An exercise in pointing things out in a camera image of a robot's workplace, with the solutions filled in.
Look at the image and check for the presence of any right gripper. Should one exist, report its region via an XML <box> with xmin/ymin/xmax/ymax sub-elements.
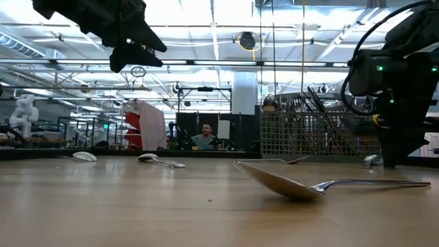
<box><xmin>371</xmin><ymin>92</ymin><xmax>439</xmax><ymax>169</ymax></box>

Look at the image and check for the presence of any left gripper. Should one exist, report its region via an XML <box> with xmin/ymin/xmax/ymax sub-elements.
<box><xmin>32</xmin><ymin>0</ymin><xmax>168</xmax><ymax>74</ymax></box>

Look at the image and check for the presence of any silver table knife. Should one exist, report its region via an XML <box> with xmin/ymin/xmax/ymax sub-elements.
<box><xmin>306</xmin><ymin>86</ymin><xmax>327</xmax><ymax>113</ymax></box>

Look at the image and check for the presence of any red and white board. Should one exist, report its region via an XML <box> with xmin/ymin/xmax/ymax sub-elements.
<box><xmin>123</xmin><ymin>98</ymin><xmax>168</xmax><ymax>152</ymax></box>

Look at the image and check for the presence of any grey mesh cutlery basket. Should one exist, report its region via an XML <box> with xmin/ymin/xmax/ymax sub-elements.
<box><xmin>259</xmin><ymin>89</ymin><xmax>382</xmax><ymax>163</ymax></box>

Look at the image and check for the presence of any person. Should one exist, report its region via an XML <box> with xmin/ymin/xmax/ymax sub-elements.
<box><xmin>190</xmin><ymin>122</ymin><xmax>224</xmax><ymax>151</ymax></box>

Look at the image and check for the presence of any white rectangular sign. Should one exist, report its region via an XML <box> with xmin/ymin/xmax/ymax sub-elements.
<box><xmin>217</xmin><ymin>119</ymin><xmax>231</xmax><ymax>140</ymax></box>

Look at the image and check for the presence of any black gantry frame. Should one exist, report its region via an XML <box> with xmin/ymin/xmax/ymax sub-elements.
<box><xmin>176</xmin><ymin>86</ymin><xmax>233</xmax><ymax>114</ymax></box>

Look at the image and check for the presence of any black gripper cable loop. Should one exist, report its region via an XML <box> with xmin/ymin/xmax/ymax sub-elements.
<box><xmin>340</xmin><ymin>0</ymin><xmax>434</xmax><ymax>117</ymax></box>

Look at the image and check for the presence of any black metal frame rack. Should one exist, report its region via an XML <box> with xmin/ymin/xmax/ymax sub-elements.
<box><xmin>57</xmin><ymin>116</ymin><xmax>119</xmax><ymax>149</ymax></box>

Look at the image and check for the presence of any black ceiling cable reel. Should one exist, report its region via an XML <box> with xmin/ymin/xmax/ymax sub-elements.
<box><xmin>238</xmin><ymin>30</ymin><xmax>257</xmax><ymax>51</ymax></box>

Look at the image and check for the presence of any silver ventilation duct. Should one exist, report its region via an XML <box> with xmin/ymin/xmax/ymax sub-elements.
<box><xmin>0</xmin><ymin>31</ymin><xmax>47</xmax><ymax>60</ymax></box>

